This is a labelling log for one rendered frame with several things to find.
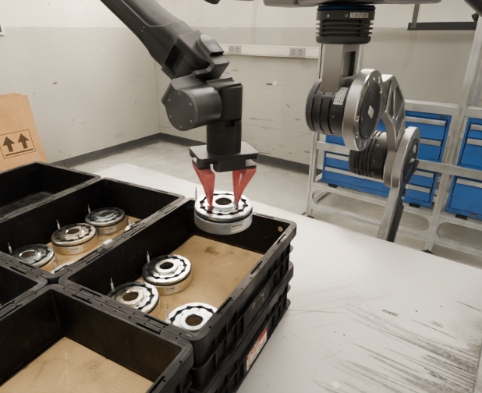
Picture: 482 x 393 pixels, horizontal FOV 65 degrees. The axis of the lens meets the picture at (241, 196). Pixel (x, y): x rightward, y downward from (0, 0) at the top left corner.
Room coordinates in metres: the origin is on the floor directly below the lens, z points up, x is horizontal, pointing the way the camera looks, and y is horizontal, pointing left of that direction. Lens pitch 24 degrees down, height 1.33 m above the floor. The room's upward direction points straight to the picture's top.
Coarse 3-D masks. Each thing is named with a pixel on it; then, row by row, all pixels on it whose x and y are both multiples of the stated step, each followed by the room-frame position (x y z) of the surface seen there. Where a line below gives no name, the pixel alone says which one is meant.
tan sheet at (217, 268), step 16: (192, 240) 0.83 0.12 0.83; (208, 240) 0.83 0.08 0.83; (192, 256) 0.75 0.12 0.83; (208, 256) 0.75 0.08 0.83; (224, 256) 0.75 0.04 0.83; (240, 256) 0.75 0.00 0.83; (256, 256) 0.75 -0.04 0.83; (192, 272) 0.69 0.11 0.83; (208, 272) 0.69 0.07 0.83; (224, 272) 0.69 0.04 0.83; (240, 272) 0.69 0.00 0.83; (192, 288) 0.63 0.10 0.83; (208, 288) 0.63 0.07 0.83; (224, 288) 0.63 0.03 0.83; (160, 304) 0.58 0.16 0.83; (176, 304) 0.58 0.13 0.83; (208, 304) 0.58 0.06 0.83
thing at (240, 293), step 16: (176, 208) 0.81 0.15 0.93; (144, 224) 0.73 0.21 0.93; (288, 224) 0.73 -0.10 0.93; (128, 240) 0.67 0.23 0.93; (288, 240) 0.68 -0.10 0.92; (96, 256) 0.60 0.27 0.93; (272, 256) 0.61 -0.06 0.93; (256, 272) 0.55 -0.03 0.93; (80, 288) 0.51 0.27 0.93; (240, 288) 0.51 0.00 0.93; (112, 304) 0.47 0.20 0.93; (224, 304) 0.47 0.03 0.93; (240, 304) 0.49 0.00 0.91; (144, 320) 0.43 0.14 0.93; (160, 320) 0.43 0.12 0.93; (208, 320) 0.43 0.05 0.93; (224, 320) 0.45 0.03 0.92; (192, 336) 0.40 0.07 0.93; (208, 336) 0.41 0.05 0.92
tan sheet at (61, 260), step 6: (126, 216) 0.96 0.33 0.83; (126, 222) 0.92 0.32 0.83; (132, 222) 0.92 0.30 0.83; (108, 234) 0.86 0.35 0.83; (114, 234) 0.86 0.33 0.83; (102, 240) 0.83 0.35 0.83; (96, 246) 0.80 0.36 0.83; (84, 252) 0.77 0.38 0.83; (60, 258) 0.74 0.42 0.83; (66, 258) 0.74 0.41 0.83; (72, 258) 0.74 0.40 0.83; (78, 258) 0.74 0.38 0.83; (60, 264) 0.72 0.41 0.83
